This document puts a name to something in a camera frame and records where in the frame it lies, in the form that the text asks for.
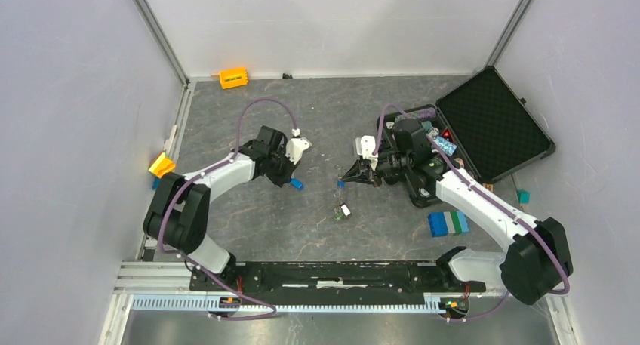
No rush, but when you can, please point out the orange box at back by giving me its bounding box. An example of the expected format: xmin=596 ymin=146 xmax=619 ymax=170
xmin=218 ymin=67 xmax=249 ymax=90

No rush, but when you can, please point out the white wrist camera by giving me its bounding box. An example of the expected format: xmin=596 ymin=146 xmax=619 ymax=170
xmin=285 ymin=128 xmax=312 ymax=165
xmin=354 ymin=135 xmax=378 ymax=170

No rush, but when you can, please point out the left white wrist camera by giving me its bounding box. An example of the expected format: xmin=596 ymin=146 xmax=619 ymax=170
xmin=285 ymin=128 xmax=312 ymax=165

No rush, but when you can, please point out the small blue key tag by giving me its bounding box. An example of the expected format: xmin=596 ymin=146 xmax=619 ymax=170
xmin=290 ymin=178 xmax=304 ymax=190

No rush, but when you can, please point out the black key tag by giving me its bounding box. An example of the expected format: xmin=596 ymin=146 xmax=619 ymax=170
xmin=339 ymin=204 xmax=351 ymax=217

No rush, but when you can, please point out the small blue block at left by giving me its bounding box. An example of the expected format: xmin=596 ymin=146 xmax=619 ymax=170
xmin=152 ymin=177 xmax=161 ymax=190

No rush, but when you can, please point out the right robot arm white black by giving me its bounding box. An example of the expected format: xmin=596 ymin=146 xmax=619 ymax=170
xmin=342 ymin=117 xmax=574 ymax=305

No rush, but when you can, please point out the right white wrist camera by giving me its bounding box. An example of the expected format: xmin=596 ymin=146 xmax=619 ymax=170
xmin=354 ymin=135 xmax=378 ymax=170

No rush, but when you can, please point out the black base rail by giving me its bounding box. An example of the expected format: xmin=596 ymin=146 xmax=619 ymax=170
xmin=221 ymin=260 xmax=487 ymax=306

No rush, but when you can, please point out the purple cable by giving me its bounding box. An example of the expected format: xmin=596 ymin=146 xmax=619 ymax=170
xmin=155 ymin=97 xmax=301 ymax=322
xmin=374 ymin=103 xmax=571 ymax=324

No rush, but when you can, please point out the yellow orange block at left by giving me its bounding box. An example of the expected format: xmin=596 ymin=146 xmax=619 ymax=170
xmin=148 ymin=152 xmax=176 ymax=178

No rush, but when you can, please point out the small teal cube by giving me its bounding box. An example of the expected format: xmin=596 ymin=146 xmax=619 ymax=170
xmin=516 ymin=189 xmax=530 ymax=205

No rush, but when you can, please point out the blue green white block stack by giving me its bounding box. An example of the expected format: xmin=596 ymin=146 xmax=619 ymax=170
xmin=427 ymin=211 xmax=469 ymax=238

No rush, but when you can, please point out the black poker chip case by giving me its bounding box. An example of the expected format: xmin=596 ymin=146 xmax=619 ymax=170
xmin=378 ymin=66 xmax=555 ymax=208

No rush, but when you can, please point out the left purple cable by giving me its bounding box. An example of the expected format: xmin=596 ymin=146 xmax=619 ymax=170
xmin=155 ymin=97 xmax=301 ymax=322

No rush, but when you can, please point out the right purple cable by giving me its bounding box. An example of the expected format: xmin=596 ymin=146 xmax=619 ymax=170
xmin=374 ymin=103 xmax=571 ymax=324

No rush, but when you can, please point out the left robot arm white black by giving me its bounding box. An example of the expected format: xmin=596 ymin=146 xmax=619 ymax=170
xmin=143 ymin=126 xmax=311 ymax=291

